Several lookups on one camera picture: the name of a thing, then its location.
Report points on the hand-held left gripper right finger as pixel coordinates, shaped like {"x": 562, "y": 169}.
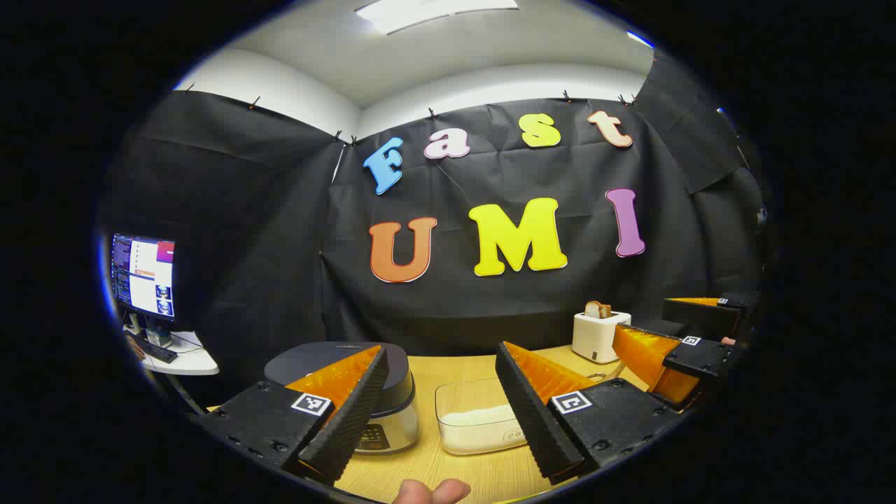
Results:
{"x": 535, "y": 420}

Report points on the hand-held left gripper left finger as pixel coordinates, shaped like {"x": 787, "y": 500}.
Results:
{"x": 353, "y": 413}

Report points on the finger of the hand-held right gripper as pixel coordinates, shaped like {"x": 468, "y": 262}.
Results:
{"x": 700, "y": 316}
{"x": 700, "y": 360}

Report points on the grey rice cooker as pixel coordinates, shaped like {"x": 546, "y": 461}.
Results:
{"x": 397, "y": 420}

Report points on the white rice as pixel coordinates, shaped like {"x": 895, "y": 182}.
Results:
{"x": 476, "y": 428}

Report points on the white toaster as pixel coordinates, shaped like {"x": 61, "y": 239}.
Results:
{"x": 595, "y": 337}

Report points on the brown bread slice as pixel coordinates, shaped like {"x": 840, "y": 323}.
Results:
{"x": 596, "y": 309}

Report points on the white computer desk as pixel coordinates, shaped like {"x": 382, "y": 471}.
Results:
{"x": 197, "y": 360}

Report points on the black keyboard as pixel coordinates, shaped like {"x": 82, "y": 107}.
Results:
{"x": 157, "y": 350}

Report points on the black backdrop cloth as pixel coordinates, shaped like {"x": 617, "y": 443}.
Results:
{"x": 280, "y": 210}

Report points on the computer monitor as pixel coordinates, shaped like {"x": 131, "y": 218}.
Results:
{"x": 143, "y": 276}

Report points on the ceiling light panel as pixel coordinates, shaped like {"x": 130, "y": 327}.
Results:
{"x": 420, "y": 14}

